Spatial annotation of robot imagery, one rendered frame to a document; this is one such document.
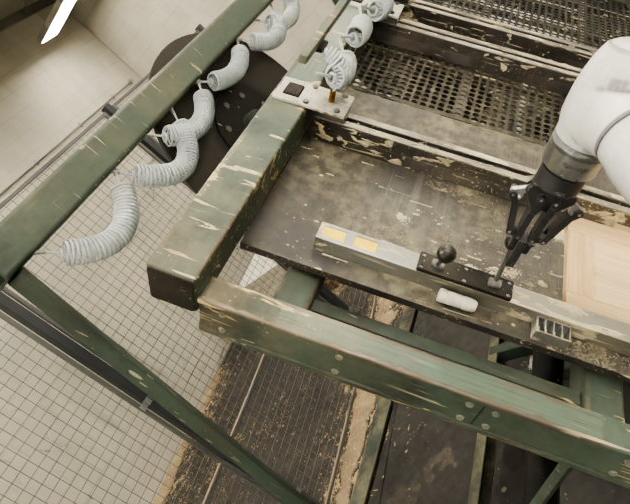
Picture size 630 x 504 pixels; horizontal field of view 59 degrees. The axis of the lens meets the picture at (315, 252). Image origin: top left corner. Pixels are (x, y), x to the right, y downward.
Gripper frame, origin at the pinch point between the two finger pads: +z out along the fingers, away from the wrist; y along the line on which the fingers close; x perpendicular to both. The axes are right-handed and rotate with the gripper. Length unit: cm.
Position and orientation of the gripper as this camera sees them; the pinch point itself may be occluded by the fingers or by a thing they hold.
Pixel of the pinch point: (516, 249)
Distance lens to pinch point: 111.1
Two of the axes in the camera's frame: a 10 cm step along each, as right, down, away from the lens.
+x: 3.2, -6.9, 6.5
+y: 9.4, 3.2, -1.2
